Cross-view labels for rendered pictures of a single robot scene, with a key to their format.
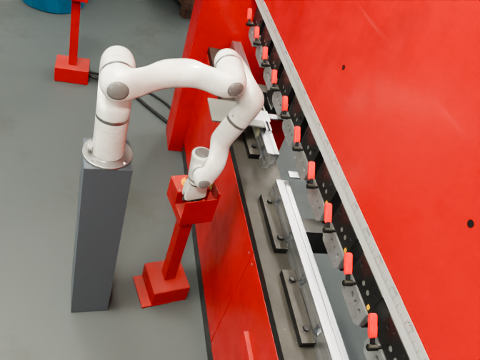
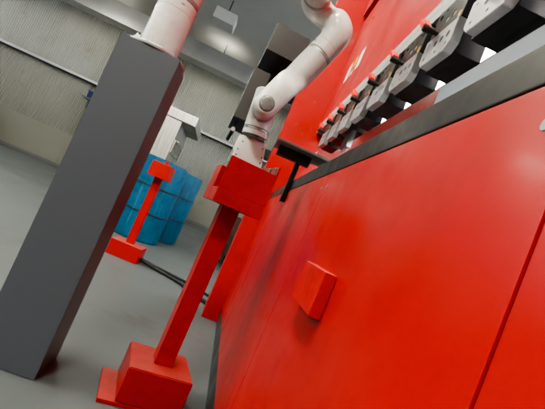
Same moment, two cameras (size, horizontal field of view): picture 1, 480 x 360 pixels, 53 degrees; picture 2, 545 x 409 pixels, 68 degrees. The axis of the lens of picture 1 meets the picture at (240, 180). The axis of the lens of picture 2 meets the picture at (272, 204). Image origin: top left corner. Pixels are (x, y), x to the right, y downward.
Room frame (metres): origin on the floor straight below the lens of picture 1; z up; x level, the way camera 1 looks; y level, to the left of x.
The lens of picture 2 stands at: (0.37, -0.38, 0.64)
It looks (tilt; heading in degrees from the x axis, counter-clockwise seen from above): 4 degrees up; 19
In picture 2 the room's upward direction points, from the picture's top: 23 degrees clockwise
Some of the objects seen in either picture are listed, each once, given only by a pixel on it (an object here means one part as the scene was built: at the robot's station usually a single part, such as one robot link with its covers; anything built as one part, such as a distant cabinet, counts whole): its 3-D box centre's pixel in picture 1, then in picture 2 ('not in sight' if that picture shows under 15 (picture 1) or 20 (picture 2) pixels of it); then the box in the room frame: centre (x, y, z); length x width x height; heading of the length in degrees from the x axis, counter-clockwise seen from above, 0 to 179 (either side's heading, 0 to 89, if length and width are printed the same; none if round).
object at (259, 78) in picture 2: not in sight; (247, 102); (2.92, 0.98, 1.42); 0.45 x 0.12 x 0.36; 29
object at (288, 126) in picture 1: (301, 122); (392, 88); (1.70, -0.15, 1.25); 0.15 x 0.09 x 0.17; 24
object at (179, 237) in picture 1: (177, 243); (196, 283); (1.60, 0.18, 0.39); 0.06 x 0.06 x 0.54; 37
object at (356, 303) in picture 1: (371, 291); not in sight; (0.97, -0.47, 1.25); 0.15 x 0.09 x 0.17; 24
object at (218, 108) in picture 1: (236, 112); (304, 154); (1.99, 0.14, 1.00); 0.26 x 0.18 x 0.01; 114
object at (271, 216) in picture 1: (273, 222); not in sight; (1.47, -0.19, 0.89); 0.30 x 0.05 x 0.03; 24
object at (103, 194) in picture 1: (96, 235); (87, 203); (1.38, 0.52, 0.50); 0.18 x 0.18 x 1.00; 28
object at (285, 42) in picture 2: not in sight; (263, 96); (3.01, 0.93, 1.52); 0.51 x 0.25 x 0.85; 29
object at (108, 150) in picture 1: (110, 135); (167, 30); (1.38, 0.52, 1.09); 0.19 x 0.19 x 0.18
